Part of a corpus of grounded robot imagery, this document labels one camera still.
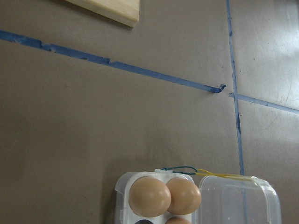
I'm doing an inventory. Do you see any brown egg carried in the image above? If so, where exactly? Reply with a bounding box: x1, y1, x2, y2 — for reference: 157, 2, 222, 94
165, 217, 192, 224

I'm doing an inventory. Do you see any clear plastic egg box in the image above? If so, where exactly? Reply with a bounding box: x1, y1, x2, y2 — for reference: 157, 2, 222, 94
114, 167, 282, 224

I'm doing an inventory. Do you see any brown egg in box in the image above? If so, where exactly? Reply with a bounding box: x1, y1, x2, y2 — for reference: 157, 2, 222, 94
128, 176, 171, 217
166, 178, 202, 215

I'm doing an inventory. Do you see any wooden cutting board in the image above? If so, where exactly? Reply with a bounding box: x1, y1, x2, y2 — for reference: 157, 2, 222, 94
68, 0, 140, 28

